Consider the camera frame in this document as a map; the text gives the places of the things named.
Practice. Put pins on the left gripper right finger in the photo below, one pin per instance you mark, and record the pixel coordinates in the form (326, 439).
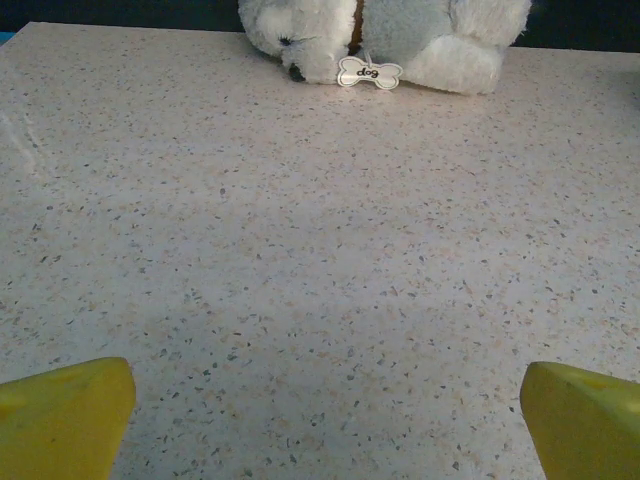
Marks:
(585, 430)

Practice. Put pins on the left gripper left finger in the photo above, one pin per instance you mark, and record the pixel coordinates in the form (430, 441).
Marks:
(60, 425)

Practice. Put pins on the bone-shaped dog tag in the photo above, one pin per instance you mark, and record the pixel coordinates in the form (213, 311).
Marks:
(370, 73)

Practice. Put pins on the white grey plush dog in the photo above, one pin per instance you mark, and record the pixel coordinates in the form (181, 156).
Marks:
(425, 30)

